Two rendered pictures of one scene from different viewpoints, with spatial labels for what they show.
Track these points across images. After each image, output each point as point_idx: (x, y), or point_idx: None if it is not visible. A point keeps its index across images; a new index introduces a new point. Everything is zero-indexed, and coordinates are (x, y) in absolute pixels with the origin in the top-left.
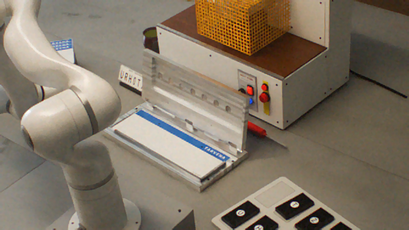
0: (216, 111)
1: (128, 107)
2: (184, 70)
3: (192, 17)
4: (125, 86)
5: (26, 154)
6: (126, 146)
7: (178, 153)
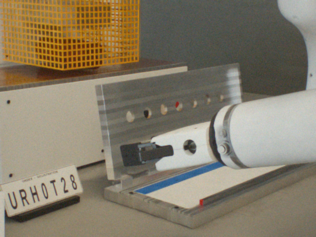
0: (209, 111)
1: (106, 212)
2: (169, 75)
3: None
4: (36, 212)
5: None
6: (235, 202)
7: (251, 170)
